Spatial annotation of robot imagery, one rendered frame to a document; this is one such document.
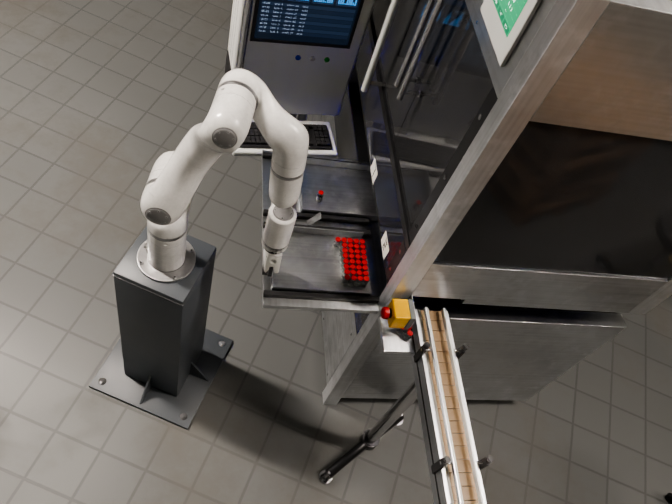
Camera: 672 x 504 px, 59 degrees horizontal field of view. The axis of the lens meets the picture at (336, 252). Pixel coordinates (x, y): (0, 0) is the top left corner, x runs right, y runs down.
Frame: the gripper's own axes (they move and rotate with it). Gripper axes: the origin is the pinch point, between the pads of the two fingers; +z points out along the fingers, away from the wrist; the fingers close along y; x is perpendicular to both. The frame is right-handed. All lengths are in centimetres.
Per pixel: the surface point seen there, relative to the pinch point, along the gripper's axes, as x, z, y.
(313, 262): -17.1, 4.3, 7.1
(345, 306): -27.4, 4.5, -9.9
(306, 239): -15.0, 4.3, 16.9
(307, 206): -16.2, 4.3, 32.2
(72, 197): 86, 93, 96
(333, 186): -27, 4, 43
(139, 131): 58, 93, 148
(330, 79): -26, -8, 91
